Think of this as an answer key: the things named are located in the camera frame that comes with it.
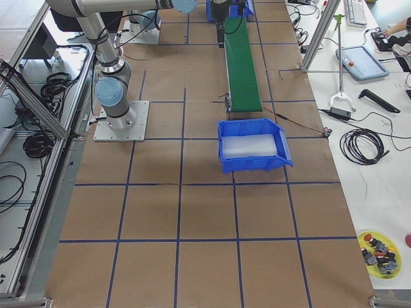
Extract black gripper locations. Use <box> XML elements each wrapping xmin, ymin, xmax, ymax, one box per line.
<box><xmin>211</xmin><ymin>0</ymin><xmax>231</xmax><ymax>48</ymax></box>

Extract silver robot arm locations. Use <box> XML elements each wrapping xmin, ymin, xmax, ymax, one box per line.
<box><xmin>127</xmin><ymin>10</ymin><xmax>160</xmax><ymax>35</ymax></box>
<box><xmin>48</xmin><ymin>1</ymin><xmax>197</xmax><ymax>130</ymax></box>

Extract yellow plate of buttons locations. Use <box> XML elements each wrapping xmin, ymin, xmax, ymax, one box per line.
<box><xmin>357</xmin><ymin>230</ymin><xmax>402</xmax><ymax>279</ymax></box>

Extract left blue plastic bin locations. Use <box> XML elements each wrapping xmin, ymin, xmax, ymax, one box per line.
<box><xmin>205</xmin><ymin>0</ymin><xmax>254</xmax><ymax>22</ymax></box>

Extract blue plastic bin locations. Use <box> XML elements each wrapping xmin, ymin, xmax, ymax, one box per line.
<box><xmin>217</xmin><ymin>118</ymin><xmax>293</xmax><ymax>174</ymax></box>
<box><xmin>205</xmin><ymin>0</ymin><xmax>254</xmax><ymax>22</ymax></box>

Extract green conveyor belt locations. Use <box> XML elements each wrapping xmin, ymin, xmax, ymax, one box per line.
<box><xmin>224</xmin><ymin>17</ymin><xmax>262</xmax><ymax>112</ymax></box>

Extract right blue plastic bin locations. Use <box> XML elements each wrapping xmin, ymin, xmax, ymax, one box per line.
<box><xmin>217</xmin><ymin>118</ymin><xmax>293</xmax><ymax>174</ymax></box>

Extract long reach grabber tool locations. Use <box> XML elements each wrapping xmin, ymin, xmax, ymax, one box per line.
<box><xmin>329</xmin><ymin>14</ymin><xmax>356</xmax><ymax>112</ymax></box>

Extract white foam in right bin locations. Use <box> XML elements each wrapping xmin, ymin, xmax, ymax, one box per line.
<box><xmin>222</xmin><ymin>134</ymin><xmax>277</xmax><ymax>158</ymax></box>

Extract white keyboard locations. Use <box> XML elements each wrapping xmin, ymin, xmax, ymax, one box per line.
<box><xmin>342</xmin><ymin>0</ymin><xmax>368</xmax><ymax>28</ymax></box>

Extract blue teach pendant tablet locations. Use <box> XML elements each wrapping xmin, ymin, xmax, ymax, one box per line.
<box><xmin>341</xmin><ymin>46</ymin><xmax>389</xmax><ymax>80</ymax></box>

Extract black power adapter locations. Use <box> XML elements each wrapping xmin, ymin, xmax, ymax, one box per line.
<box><xmin>329</xmin><ymin>107</ymin><xmax>351</xmax><ymax>121</ymax></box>

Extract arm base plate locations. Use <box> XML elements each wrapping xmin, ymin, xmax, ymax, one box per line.
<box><xmin>119</xmin><ymin>20</ymin><xmax>160</xmax><ymax>45</ymax></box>
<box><xmin>93</xmin><ymin>101</ymin><xmax>150</xmax><ymax>142</ymax></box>

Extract aluminium frame post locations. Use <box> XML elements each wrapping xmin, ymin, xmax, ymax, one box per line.
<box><xmin>301</xmin><ymin>0</ymin><xmax>340</xmax><ymax>73</ymax></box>

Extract red black conveyor wires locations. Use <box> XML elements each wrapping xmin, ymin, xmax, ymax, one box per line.
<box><xmin>218</xmin><ymin>92</ymin><xmax>333</xmax><ymax>138</ymax></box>

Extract black angled handle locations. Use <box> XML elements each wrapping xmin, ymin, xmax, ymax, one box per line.
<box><xmin>358</xmin><ymin>89</ymin><xmax>401</xmax><ymax>114</ymax></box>

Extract coiled black cable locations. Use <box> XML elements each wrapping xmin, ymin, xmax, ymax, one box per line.
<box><xmin>339</xmin><ymin>128</ymin><xmax>390</xmax><ymax>166</ymax></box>

